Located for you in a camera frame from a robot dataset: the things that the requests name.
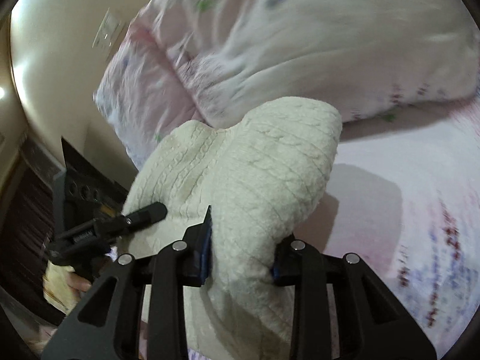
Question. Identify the pink floral pillow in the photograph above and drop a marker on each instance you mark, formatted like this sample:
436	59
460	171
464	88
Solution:
300	45

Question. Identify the white wall switch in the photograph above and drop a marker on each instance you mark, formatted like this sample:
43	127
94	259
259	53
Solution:
107	29

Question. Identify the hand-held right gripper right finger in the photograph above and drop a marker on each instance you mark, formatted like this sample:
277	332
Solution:
285	267

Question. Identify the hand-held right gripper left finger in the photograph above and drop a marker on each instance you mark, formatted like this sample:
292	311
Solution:
204	249

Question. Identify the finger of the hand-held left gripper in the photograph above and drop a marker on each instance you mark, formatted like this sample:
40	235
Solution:
147	214

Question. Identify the person's left hand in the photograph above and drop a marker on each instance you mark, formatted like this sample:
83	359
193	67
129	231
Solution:
80	283

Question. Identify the dark wooden nightstand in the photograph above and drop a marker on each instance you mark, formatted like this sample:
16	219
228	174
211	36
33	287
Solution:
26	213

